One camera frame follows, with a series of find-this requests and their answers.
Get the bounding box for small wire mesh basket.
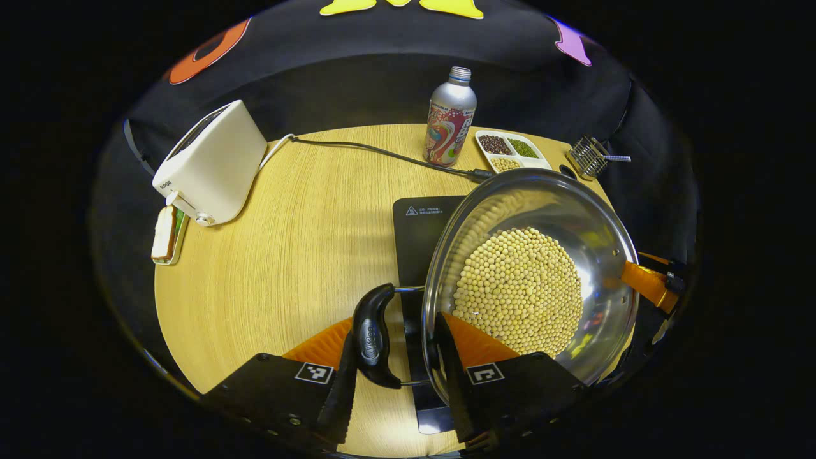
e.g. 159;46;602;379
565;135;632;180

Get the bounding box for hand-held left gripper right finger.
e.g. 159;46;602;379
433;312;587;450

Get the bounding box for sandwich with lettuce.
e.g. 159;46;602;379
151;204;186;262

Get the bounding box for white toaster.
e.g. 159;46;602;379
152;99;268;228

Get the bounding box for black induction cooktop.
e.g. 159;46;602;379
392;195;664;435

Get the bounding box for steel pot with black handles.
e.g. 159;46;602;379
352;168;640;404

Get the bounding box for white divided dish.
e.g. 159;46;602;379
474;130;553;174

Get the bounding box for black power cable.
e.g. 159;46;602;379
293;136;495;182

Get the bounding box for silver drink bottle colourful label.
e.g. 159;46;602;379
423;66;477;168

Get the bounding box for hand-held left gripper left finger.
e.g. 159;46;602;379
201;317;359;447

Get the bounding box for white toaster cord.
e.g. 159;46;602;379
257;133;298;174

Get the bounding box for white rectangular sandwich plate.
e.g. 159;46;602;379
151;207;190;266

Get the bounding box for pile of yellow soybeans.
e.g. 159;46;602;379
451;226;584;356

